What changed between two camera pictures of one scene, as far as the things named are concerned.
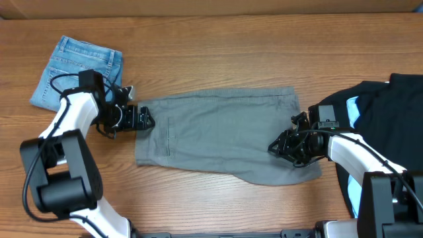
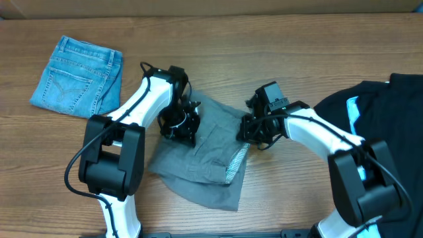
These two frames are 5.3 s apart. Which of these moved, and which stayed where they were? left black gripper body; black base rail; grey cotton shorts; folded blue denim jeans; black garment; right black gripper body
Moved: grey cotton shorts; right black gripper body; left black gripper body
Stayed: folded blue denim jeans; black garment; black base rail
